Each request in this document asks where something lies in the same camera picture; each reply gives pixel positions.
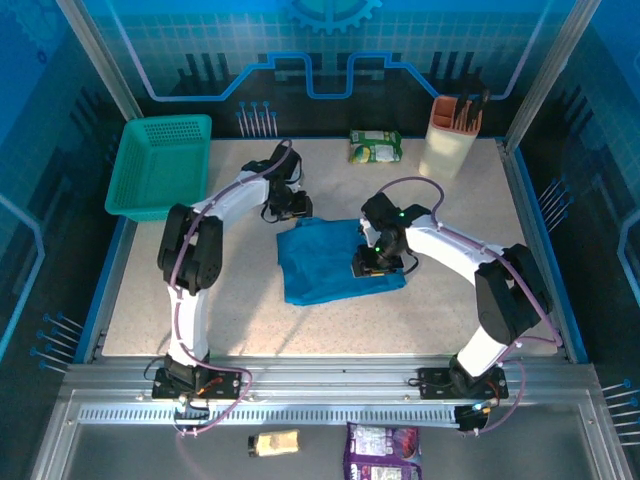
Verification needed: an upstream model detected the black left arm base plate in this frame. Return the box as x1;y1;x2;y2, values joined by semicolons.
151;368;245;401

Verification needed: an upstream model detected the aluminium cross rail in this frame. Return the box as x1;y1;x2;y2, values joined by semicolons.
59;355;601;401

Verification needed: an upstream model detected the black-handled knife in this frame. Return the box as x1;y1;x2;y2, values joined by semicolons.
472;86;492;132
455;91;474;135

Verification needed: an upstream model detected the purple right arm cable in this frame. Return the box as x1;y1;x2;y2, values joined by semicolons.
372;175;564;436

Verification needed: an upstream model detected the aluminium corner post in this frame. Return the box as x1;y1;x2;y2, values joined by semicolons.
503;0;604;154
53;0;146;121

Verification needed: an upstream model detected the beige knife block orange top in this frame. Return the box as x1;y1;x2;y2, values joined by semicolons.
418;95;484;181

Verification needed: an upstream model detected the aluminium side rail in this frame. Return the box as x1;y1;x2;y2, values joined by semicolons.
92;219;139;359
494;138;576;364

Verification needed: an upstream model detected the blue t-shirt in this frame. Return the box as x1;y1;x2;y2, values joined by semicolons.
276;217;407;306

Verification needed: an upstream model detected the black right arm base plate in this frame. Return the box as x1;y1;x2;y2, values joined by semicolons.
417;367;510;401

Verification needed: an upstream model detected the purple snack bag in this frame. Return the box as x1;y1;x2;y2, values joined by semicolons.
342;422;424;480

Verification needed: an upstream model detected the slotted grey cable duct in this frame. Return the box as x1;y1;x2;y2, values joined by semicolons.
77;403;461;427

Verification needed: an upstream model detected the green wipes packet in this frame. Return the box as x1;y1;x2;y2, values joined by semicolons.
348;128;403;165

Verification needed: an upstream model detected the yellow sponge packet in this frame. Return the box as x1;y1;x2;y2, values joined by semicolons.
247;429;301;458

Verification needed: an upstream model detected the small black connector board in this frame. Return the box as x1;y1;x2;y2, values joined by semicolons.
172;394;211;431
454;399;501;432

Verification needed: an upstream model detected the teal plastic basket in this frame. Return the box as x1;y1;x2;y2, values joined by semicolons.
104;113;213;223

